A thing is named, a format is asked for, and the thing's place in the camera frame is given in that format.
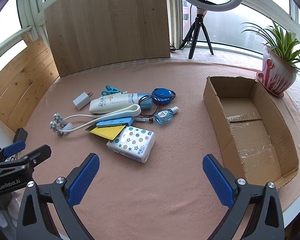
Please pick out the yellow triangle ruler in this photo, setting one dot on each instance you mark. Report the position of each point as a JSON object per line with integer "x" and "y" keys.
{"x": 108, "y": 132}

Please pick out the blue round case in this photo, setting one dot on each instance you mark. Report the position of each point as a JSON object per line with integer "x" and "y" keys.
{"x": 162, "y": 92}

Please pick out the white window frame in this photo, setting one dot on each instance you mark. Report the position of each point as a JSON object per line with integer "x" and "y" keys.
{"x": 31, "y": 5}

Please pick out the small blue glass bottle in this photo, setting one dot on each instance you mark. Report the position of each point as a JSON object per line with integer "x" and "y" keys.
{"x": 163, "y": 116}

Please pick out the blue clothes clip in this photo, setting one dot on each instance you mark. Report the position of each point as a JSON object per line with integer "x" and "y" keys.
{"x": 110, "y": 89}

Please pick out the green spider plant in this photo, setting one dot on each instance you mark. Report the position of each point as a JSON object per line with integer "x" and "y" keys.
{"x": 281, "y": 42}

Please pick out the patterned tissue pack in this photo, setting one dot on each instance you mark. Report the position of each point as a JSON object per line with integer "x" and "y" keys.
{"x": 132, "y": 142}

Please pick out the large wooden board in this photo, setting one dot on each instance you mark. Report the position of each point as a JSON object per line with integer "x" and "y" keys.
{"x": 107, "y": 25}

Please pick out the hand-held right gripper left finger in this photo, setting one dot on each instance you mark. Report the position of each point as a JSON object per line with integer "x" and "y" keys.
{"x": 83, "y": 177}

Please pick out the black gel pen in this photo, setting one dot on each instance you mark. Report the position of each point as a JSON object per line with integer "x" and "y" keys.
{"x": 145, "y": 120}

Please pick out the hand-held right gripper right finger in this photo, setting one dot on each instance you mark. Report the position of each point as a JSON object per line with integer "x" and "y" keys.
{"x": 218, "y": 180}

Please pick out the blue phone stand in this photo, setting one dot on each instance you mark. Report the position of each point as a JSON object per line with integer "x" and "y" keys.
{"x": 115, "y": 122}

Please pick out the black triangle ruler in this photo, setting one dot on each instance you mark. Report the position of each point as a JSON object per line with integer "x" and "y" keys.
{"x": 88, "y": 129}

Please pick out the white roller massager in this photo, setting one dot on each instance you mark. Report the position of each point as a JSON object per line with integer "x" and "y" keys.
{"x": 57, "y": 126}

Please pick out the red white pot saucer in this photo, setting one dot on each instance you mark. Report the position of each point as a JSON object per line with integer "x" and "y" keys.
{"x": 261, "y": 78}

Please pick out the white usb charger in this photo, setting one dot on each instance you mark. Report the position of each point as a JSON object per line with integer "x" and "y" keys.
{"x": 80, "y": 100}

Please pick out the white translucent cap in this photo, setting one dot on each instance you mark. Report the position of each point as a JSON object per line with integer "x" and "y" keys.
{"x": 69, "y": 126}

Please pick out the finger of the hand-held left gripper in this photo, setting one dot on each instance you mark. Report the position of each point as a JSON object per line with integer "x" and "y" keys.
{"x": 38, "y": 153}
{"x": 13, "y": 148}

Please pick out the white sunscreen tube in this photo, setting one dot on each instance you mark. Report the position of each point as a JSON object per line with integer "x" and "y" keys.
{"x": 110, "y": 103}

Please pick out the brown cardboard box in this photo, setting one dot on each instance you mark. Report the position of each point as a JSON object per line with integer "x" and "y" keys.
{"x": 255, "y": 140}

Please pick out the pine plank panel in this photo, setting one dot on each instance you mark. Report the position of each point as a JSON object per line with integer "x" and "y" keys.
{"x": 20, "y": 82}

